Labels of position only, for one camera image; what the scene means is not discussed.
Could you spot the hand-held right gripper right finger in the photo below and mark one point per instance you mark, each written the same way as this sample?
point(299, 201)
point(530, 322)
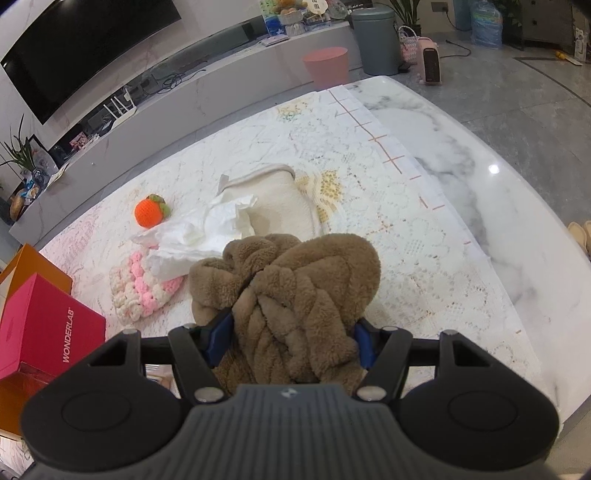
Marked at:
point(364, 344)

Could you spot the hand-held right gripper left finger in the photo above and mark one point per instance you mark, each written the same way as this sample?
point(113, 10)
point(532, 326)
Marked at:
point(217, 337)

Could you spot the brown plush cloth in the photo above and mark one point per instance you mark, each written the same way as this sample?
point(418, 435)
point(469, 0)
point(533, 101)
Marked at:
point(300, 295)

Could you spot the orange crochet fruit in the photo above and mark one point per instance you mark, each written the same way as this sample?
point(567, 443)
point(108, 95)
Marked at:
point(150, 214)

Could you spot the orange box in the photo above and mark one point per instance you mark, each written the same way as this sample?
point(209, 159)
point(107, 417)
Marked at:
point(32, 263)

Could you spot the pink and white knitted cloth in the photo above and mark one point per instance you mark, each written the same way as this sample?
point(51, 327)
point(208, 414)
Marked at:
point(134, 290)

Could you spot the white lace tablecloth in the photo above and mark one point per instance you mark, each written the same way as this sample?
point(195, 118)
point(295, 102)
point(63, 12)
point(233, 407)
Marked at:
point(415, 258)

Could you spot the white tissue paper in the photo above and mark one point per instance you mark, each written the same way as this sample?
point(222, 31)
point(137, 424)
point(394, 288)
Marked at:
point(203, 230)

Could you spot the cream fabric pouch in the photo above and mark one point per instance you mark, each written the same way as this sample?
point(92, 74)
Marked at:
point(281, 203)

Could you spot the pink box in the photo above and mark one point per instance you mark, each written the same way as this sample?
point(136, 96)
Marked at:
point(41, 323)

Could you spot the snack bags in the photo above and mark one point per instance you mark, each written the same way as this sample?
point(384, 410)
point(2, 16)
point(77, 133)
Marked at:
point(34, 184)

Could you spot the golden round ornament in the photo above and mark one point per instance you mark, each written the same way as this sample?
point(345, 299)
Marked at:
point(17, 207)

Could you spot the pink tin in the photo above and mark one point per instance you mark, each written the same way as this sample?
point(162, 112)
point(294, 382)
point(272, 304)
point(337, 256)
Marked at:
point(78, 141)

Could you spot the beige slippers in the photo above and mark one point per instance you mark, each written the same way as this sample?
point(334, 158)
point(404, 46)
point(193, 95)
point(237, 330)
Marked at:
point(579, 235)

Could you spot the white router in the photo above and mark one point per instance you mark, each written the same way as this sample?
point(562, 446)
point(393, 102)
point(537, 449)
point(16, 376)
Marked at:
point(122, 112)

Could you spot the long-leaf plant in glass vase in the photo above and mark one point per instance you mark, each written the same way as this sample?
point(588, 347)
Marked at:
point(21, 157)

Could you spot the pink round bin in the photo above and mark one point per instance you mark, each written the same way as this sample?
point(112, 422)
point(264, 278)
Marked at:
point(325, 69)

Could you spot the pink space heater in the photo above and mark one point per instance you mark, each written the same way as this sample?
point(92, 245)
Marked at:
point(429, 64)

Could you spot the pink woven basket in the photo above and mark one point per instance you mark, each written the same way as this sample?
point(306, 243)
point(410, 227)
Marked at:
point(408, 48)

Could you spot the grey trash can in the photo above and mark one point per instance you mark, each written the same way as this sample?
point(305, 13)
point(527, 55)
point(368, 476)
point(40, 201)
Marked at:
point(376, 41)

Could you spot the black curved television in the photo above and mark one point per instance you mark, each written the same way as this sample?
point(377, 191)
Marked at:
point(83, 50)

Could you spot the tall-leaf floor plant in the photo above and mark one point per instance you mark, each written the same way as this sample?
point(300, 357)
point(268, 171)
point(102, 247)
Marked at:
point(406, 11)

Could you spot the white hand fan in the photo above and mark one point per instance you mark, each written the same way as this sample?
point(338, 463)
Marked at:
point(319, 5)

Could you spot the dark grey drawer cabinet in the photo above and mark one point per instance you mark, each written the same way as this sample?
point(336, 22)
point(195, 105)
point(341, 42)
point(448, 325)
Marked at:
point(540, 18)

